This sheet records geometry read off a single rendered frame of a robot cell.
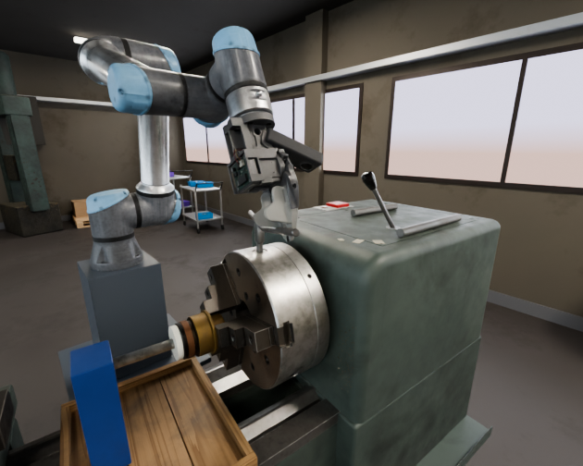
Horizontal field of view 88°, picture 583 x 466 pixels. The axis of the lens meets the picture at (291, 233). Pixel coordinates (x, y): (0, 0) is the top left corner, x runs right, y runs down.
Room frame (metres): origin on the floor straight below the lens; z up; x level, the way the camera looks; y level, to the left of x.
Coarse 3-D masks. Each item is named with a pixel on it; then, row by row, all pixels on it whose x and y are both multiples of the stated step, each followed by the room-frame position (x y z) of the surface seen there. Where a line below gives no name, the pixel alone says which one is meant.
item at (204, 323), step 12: (204, 312) 0.58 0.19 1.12; (180, 324) 0.54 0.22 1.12; (192, 324) 0.54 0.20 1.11; (204, 324) 0.54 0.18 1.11; (216, 324) 0.56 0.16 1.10; (192, 336) 0.52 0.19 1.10; (204, 336) 0.53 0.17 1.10; (216, 336) 0.53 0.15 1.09; (192, 348) 0.51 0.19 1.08; (204, 348) 0.52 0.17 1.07; (216, 348) 0.53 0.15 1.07
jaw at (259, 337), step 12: (228, 324) 0.55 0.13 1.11; (240, 324) 0.54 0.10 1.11; (252, 324) 0.54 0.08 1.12; (264, 324) 0.53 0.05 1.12; (288, 324) 0.52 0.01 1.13; (228, 336) 0.53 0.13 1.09; (240, 336) 0.52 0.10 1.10; (252, 336) 0.50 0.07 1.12; (264, 336) 0.50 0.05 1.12; (276, 336) 0.51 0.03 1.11; (288, 336) 0.51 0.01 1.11; (252, 348) 0.50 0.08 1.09; (264, 348) 0.49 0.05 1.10
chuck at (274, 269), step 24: (240, 264) 0.62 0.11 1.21; (264, 264) 0.59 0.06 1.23; (288, 264) 0.60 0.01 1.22; (240, 288) 0.63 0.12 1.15; (264, 288) 0.54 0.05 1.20; (288, 288) 0.55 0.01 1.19; (240, 312) 0.66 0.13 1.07; (264, 312) 0.54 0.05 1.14; (288, 312) 0.52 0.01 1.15; (312, 312) 0.55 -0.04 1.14; (312, 336) 0.53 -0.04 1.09; (264, 360) 0.54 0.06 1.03; (288, 360) 0.50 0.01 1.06; (312, 360) 0.55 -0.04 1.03; (264, 384) 0.55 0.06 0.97
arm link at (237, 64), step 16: (224, 32) 0.56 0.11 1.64; (240, 32) 0.56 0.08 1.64; (224, 48) 0.55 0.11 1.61; (240, 48) 0.55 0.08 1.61; (256, 48) 0.59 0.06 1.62; (224, 64) 0.55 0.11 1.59; (240, 64) 0.54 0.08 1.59; (256, 64) 0.56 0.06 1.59; (224, 80) 0.55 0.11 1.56; (240, 80) 0.53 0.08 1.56; (256, 80) 0.54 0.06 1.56; (224, 96) 0.56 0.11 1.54
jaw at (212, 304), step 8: (224, 264) 0.68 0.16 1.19; (208, 272) 0.67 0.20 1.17; (216, 272) 0.66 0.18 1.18; (224, 272) 0.66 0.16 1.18; (216, 280) 0.64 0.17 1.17; (224, 280) 0.65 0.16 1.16; (232, 280) 0.66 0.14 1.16; (208, 288) 0.62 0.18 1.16; (216, 288) 0.63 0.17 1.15; (224, 288) 0.63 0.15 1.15; (232, 288) 0.64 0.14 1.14; (208, 296) 0.63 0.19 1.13; (216, 296) 0.61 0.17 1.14; (224, 296) 0.62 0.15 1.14; (232, 296) 0.63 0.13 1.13; (208, 304) 0.59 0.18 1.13; (216, 304) 0.60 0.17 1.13; (224, 304) 0.61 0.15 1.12; (232, 304) 0.62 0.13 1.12; (240, 304) 0.65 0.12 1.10; (208, 312) 0.58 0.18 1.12; (216, 312) 0.60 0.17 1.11; (224, 312) 0.63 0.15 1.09
